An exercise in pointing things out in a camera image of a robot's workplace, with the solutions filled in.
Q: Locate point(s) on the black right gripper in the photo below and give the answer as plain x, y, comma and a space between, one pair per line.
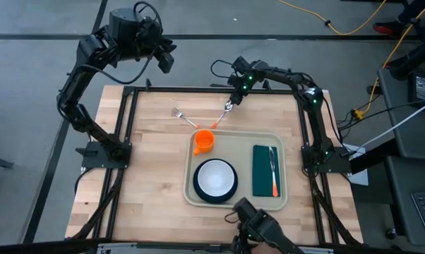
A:
242, 84

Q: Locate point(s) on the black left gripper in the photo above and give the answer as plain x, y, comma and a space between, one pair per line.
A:
152, 39

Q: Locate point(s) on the beige plastic tray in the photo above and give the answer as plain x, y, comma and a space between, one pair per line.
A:
244, 141

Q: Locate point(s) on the orange plastic cup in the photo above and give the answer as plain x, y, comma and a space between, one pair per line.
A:
204, 140

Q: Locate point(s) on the dark green cloth napkin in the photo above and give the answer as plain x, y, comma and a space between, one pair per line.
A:
260, 173

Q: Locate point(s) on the white ribbed bowl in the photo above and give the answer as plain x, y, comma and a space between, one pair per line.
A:
216, 178

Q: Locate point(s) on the dark blue round plate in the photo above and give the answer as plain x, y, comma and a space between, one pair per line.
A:
197, 187

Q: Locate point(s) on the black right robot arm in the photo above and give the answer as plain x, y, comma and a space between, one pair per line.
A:
315, 113

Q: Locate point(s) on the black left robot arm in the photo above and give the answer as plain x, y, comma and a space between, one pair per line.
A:
78, 84

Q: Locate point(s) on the white paper sheet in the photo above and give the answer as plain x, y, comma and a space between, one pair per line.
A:
360, 176

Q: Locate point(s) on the grey side table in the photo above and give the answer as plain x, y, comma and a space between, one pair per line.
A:
392, 91

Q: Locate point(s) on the person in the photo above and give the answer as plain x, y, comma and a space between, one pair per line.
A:
385, 28

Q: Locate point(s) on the black chair base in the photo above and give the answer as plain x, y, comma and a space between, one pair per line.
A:
417, 56

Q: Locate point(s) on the black power adapter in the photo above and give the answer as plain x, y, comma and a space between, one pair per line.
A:
422, 88

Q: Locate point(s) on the black desk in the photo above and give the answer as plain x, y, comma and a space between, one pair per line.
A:
403, 197

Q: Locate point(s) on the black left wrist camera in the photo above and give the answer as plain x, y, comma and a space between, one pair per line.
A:
166, 63

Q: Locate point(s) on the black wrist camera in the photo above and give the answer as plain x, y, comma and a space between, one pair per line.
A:
166, 63
240, 63

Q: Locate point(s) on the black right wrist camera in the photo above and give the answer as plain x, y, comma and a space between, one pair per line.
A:
240, 63

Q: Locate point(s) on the black metal table frame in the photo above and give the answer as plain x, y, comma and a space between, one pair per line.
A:
184, 89

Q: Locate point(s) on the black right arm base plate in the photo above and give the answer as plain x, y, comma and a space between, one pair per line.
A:
339, 164

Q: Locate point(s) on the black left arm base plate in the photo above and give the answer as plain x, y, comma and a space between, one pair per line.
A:
92, 162

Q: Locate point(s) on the silver camera mount bar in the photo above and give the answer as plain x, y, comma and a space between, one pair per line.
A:
145, 248

